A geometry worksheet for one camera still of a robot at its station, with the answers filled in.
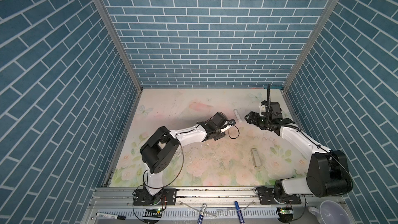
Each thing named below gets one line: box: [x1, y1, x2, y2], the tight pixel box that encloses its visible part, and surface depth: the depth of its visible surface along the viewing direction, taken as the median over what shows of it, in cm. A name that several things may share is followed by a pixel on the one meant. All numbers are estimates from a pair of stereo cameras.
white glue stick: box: [233, 108, 243, 123], surface depth 104 cm
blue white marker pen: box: [196, 203, 207, 224], surface depth 69 cm
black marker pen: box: [95, 212, 126, 221], surface depth 70 cm
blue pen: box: [234, 200, 245, 224], surface depth 70 cm
